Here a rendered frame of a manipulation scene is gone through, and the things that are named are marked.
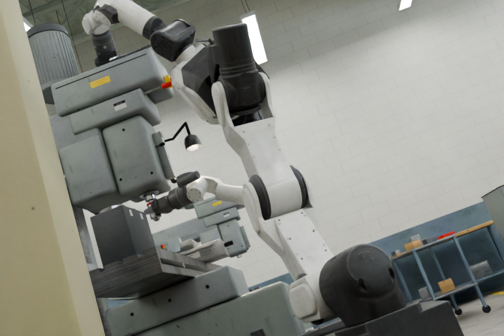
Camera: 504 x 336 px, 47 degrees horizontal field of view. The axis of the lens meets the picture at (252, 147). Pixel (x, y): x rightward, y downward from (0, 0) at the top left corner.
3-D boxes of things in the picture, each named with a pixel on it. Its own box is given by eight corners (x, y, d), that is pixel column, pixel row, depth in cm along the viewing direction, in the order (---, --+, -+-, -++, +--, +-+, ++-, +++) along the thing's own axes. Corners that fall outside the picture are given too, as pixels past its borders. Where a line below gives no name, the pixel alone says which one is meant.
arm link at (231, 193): (223, 199, 237) (270, 207, 234) (219, 202, 227) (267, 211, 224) (227, 174, 236) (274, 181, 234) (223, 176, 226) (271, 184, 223)
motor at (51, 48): (91, 94, 269) (74, 35, 278) (72, 78, 250) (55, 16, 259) (51, 109, 270) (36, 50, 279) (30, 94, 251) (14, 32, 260)
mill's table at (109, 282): (231, 282, 293) (226, 266, 295) (163, 271, 174) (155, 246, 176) (188, 297, 294) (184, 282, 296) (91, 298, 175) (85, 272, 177)
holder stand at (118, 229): (160, 261, 206) (145, 208, 212) (137, 258, 185) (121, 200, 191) (129, 273, 207) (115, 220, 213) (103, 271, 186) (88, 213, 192)
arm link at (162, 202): (165, 198, 247) (187, 187, 243) (172, 218, 244) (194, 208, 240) (148, 196, 236) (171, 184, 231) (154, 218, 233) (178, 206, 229)
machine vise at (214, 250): (229, 256, 260) (222, 233, 263) (225, 253, 246) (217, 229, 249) (156, 283, 260) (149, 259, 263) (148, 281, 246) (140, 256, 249)
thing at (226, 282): (250, 295, 244) (241, 268, 247) (238, 295, 211) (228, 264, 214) (141, 336, 246) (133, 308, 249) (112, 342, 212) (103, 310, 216)
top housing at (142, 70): (176, 97, 267) (166, 67, 271) (160, 76, 241) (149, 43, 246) (82, 133, 268) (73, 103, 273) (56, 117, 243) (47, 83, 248)
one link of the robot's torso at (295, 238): (377, 292, 153) (301, 157, 179) (310, 318, 147) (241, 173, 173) (363, 315, 165) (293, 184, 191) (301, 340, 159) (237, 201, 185)
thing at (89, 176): (134, 199, 256) (118, 147, 263) (115, 190, 233) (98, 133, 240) (94, 214, 257) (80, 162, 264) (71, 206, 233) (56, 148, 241)
